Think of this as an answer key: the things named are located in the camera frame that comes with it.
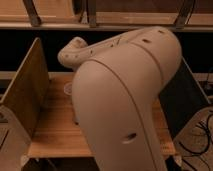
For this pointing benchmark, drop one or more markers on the left metal bracket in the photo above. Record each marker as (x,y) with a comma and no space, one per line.
(34,18)

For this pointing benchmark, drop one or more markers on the translucent plastic cup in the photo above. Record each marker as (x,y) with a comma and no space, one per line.
(68,89)

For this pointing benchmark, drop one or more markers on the left wooden side panel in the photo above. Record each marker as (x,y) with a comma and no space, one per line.
(25,94)

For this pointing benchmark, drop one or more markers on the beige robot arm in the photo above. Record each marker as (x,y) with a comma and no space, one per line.
(115,84)

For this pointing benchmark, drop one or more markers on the right dark side panel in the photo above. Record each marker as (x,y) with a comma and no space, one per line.
(183,101)

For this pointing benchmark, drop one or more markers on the metal bracket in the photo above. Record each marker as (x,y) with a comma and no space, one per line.
(91,12)
(34,18)
(184,14)

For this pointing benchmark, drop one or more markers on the wooden upper shelf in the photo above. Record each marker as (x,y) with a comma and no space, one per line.
(110,14)

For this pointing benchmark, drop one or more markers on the right metal bracket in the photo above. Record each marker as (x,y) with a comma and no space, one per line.
(184,14)

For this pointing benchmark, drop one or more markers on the middle metal bracket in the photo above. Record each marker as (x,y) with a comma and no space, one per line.
(91,12)

